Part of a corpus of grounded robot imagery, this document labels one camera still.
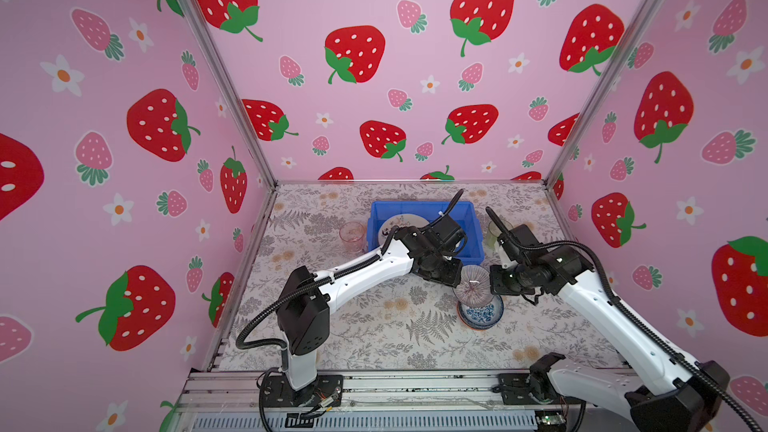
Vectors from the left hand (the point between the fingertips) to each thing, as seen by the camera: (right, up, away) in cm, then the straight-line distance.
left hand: (458, 280), depth 77 cm
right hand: (+8, -1, -1) cm, 8 cm away
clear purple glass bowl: (+5, -3, +3) cm, 7 cm away
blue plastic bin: (+9, +17, +30) cm, 36 cm away
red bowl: (+7, -11, +4) cm, 14 cm away
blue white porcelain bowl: (+11, -7, +3) cm, 13 cm away
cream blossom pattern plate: (-15, +15, +27) cm, 35 cm away
